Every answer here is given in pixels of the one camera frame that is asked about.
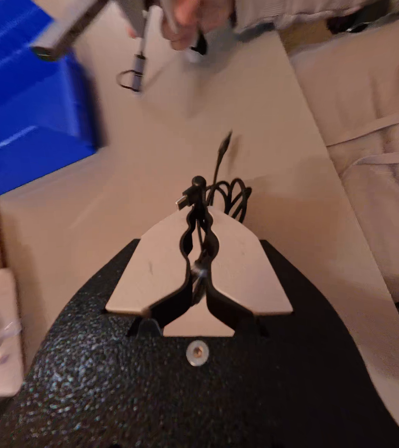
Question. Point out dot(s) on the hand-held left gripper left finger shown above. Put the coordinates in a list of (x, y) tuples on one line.
[(150, 266)]

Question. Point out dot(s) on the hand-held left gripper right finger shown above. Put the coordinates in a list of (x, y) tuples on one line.
[(248, 273)]

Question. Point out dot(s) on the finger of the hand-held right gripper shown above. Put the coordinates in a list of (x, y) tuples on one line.
[(133, 14)]

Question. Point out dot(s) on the grey usb hub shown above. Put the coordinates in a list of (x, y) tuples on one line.
[(69, 28)]

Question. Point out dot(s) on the person's right hand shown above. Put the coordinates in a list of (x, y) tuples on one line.
[(192, 17)]

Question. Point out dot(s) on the blue plastic bin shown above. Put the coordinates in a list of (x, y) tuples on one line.
[(27, 112)]

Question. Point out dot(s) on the person's beige clothing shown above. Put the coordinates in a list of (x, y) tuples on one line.
[(378, 157)]

